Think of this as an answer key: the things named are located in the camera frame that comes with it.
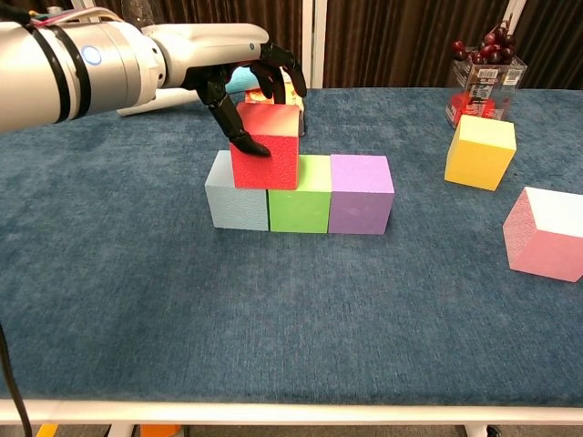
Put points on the purple foam cube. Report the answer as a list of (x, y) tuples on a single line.
[(360, 209)]

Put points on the red foam cube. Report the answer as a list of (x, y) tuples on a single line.
[(268, 168)]

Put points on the yellow foam cube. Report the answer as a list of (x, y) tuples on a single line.
[(478, 159)]

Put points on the green foam cube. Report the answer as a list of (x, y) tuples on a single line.
[(298, 209)]

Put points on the white table frame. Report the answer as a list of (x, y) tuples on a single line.
[(291, 413)]

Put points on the clear plastic box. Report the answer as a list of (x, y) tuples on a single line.
[(492, 77)]

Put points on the pink foam cube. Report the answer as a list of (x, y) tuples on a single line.
[(546, 255)]

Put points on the brown pleated curtain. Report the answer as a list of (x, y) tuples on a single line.
[(410, 36)]

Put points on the orange object under table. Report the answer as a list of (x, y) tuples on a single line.
[(159, 431)]

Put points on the white partition frame post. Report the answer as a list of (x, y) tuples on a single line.
[(517, 9), (314, 27)]

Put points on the orange blue snack box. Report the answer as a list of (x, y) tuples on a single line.
[(253, 96)]

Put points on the light blue foam cube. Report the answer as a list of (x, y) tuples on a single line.
[(237, 207)]

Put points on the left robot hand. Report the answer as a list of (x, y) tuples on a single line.
[(205, 45)]

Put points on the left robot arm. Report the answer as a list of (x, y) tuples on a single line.
[(68, 73)]

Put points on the red packet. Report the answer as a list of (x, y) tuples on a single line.
[(473, 109)]

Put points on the yellow floor tape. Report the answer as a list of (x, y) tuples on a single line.
[(45, 431)]

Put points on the blue table cloth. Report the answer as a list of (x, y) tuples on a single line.
[(291, 318)]

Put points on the bunch of red grapes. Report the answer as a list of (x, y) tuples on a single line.
[(489, 50)]

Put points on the white roll blue band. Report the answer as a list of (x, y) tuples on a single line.
[(177, 98)]

